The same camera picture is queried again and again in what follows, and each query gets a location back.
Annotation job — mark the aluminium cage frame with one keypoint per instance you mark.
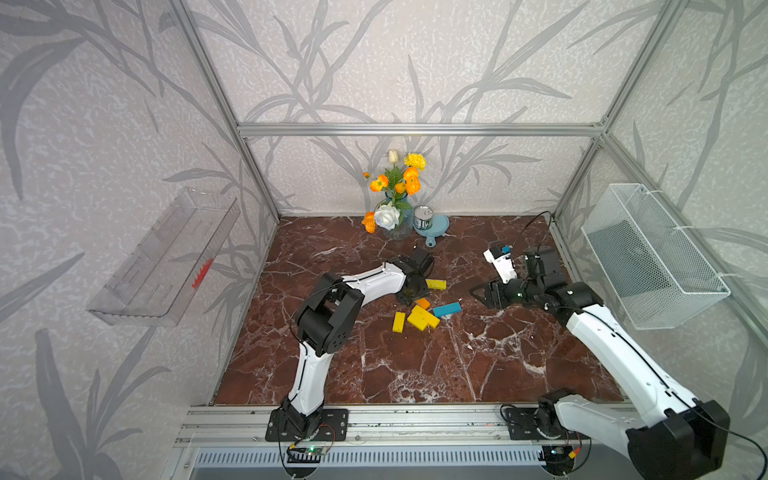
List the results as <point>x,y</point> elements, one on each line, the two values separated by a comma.
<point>666,16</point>

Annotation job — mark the clear plastic wall shelf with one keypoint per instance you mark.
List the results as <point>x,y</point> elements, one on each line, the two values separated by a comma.
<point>152,287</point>

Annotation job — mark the long yellow wooden block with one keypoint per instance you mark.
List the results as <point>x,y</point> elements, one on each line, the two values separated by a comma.
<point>432,320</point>

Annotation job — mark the controller circuit board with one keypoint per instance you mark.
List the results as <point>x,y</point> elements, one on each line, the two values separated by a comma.
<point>559,461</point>
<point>310,454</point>

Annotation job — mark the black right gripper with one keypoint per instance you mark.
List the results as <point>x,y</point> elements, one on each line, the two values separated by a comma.
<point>490,295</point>

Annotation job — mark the aluminium front rail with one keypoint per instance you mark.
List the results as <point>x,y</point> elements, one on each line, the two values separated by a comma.
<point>372,425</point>

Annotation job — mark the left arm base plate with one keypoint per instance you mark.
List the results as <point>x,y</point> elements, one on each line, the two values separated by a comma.
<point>327,424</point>

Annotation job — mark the white wire mesh basket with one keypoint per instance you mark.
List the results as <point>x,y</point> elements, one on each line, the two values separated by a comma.
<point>660,276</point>

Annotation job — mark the short yellow wooden block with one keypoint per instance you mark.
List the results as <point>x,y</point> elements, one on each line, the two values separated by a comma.
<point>418,321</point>

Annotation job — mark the teal wooden block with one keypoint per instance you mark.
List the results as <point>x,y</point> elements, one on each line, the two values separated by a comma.
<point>446,310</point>

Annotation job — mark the right controller circuit board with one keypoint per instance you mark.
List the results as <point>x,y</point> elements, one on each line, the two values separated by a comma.
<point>559,461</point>

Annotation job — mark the artificial flower bouquet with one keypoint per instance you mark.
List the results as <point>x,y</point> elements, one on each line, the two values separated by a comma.
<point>402,175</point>

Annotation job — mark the large yellow-green wooden block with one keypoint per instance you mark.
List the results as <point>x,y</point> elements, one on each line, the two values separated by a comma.
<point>435,284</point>

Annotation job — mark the small yellow wooden block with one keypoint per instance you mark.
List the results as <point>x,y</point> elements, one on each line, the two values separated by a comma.
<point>399,321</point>

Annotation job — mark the silver metal can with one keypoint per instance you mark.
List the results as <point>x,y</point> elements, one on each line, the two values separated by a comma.
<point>423,217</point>

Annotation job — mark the red clip in shelf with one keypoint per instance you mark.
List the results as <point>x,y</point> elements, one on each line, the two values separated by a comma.
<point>201,274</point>

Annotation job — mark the blue glass vase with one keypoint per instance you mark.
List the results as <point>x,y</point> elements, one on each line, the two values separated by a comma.
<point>394,214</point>

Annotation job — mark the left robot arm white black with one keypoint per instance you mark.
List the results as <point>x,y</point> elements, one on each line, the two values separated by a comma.
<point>324,322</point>

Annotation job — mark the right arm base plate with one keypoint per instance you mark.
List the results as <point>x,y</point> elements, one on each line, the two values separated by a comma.
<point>523,424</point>

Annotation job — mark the left controller circuit board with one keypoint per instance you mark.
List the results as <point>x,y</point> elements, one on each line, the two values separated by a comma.
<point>310,454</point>

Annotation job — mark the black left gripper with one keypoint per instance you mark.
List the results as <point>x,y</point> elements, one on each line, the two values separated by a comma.
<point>425,292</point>

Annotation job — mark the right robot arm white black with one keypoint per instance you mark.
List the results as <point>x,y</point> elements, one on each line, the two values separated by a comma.
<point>671,435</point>

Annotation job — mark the light blue ceramic dish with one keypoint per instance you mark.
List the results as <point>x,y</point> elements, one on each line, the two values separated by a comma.
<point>431,229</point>

